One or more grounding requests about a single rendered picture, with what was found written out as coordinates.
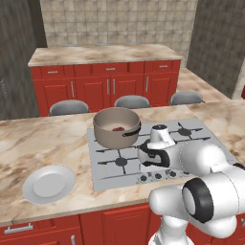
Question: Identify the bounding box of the grey stool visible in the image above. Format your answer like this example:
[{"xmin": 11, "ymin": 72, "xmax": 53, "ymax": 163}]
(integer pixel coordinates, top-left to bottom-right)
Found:
[
  {"xmin": 49, "ymin": 99, "xmax": 91, "ymax": 117},
  {"xmin": 113, "ymin": 94, "xmax": 151, "ymax": 109},
  {"xmin": 169, "ymin": 91, "xmax": 205, "ymax": 106}
]

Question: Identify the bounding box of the red cupboard run, marble top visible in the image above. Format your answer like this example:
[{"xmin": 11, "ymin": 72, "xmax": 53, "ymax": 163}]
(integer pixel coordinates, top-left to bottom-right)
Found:
[{"xmin": 27, "ymin": 43, "xmax": 185, "ymax": 118}]

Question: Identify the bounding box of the silver drawer handle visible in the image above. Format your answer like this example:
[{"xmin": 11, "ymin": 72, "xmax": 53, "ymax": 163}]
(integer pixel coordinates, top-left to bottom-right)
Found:
[{"xmin": 4, "ymin": 222, "xmax": 34, "ymax": 235}]

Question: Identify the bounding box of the red drawer front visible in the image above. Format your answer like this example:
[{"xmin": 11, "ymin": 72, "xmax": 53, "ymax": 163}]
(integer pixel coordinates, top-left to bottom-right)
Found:
[{"xmin": 0, "ymin": 214, "xmax": 81, "ymax": 241}]

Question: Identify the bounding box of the white round plate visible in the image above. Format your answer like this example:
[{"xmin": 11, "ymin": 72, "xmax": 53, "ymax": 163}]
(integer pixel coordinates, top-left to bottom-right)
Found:
[{"xmin": 21, "ymin": 164, "xmax": 77, "ymax": 206}]

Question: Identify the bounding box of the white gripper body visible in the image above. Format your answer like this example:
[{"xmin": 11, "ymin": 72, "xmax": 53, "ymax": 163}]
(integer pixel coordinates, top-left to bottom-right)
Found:
[{"xmin": 137, "ymin": 146, "xmax": 150, "ymax": 166}]

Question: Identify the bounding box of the grey cooking pot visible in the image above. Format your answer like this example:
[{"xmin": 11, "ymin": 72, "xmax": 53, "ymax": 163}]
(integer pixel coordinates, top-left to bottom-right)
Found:
[{"xmin": 93, "ymin": 106, "xmax": 143, "ymax": 150}]

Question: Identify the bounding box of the silver gas hob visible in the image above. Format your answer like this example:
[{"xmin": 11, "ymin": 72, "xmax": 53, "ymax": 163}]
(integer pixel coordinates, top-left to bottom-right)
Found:
[{"xmin": 87, "ymin": 118, "xmax": 239, "ymax": 192}]

